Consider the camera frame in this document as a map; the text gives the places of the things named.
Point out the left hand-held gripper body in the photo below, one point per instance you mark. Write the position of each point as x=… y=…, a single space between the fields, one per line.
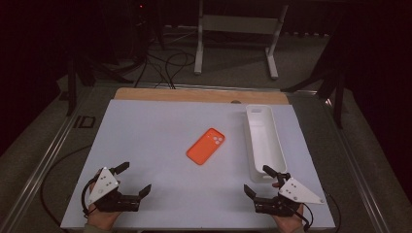
x=108 y=200

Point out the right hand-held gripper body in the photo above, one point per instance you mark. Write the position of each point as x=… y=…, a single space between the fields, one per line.
x=285 y=200

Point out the white plastic tray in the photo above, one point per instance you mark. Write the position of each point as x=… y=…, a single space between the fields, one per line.
x=264 y=142

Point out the orange phone case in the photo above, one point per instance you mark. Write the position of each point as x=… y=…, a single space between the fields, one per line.
x=204 y=147

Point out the person's left hand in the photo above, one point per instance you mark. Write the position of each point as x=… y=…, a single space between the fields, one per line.
x=100 y=220

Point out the person's right hand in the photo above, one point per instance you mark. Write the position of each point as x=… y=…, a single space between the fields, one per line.
x=291 y=223

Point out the white table mat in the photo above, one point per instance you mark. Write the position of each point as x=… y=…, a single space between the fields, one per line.
x=145 y=136

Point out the black stand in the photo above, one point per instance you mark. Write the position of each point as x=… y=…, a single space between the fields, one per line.
x=338 y=97
x=72 y=87

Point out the metal floor rail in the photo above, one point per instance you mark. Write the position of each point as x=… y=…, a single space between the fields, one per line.
x=42 y=161
x=356 y=181

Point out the white metal desk frame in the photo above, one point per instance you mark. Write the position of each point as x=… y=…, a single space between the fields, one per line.
x=239 y=24

